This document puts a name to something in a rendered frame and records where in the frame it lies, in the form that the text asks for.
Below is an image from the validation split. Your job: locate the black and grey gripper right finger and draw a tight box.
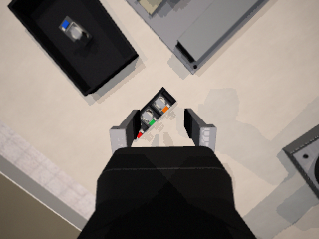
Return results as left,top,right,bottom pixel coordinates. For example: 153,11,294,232
184,109,217,152

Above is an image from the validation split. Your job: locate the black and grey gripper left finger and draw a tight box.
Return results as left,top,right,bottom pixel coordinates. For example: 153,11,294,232
109,110,141,154

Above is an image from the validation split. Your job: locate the black rectangular tray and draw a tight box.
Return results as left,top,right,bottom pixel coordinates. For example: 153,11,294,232
7,0,137,92

